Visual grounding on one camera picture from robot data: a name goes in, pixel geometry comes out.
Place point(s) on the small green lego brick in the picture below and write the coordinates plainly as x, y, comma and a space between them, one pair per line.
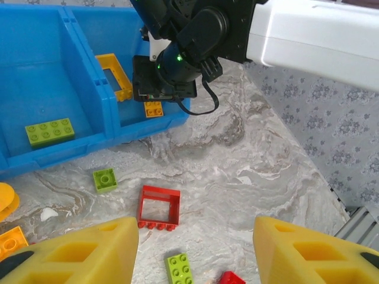
104, 181

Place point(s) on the blue three-compartment bin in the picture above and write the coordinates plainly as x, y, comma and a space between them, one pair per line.
44, 74

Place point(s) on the orange lego window frame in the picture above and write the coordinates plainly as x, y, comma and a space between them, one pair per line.
123, 94

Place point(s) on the orange oval lego piece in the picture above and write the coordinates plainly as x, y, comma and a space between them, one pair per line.
6, 198

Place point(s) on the small orange lego brick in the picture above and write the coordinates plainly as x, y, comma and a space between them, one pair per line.
12, 242
154, 110

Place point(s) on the long red lego brick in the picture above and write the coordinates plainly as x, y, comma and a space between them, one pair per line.
232, 279

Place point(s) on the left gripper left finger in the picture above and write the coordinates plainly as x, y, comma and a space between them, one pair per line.
74, 260

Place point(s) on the long green lego brick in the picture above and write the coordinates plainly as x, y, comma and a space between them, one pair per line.
48, 133
179, 269

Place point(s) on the aluminium side rail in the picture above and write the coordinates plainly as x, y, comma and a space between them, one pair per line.
359, 220

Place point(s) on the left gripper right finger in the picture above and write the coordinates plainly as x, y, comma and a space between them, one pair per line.
311, 260

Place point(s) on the red lego window frame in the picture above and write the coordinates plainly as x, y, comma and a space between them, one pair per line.
160, 192

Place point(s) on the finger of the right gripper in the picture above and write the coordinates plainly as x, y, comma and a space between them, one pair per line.
186, 90
143, 78

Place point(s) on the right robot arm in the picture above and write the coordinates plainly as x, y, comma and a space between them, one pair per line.
311, 35

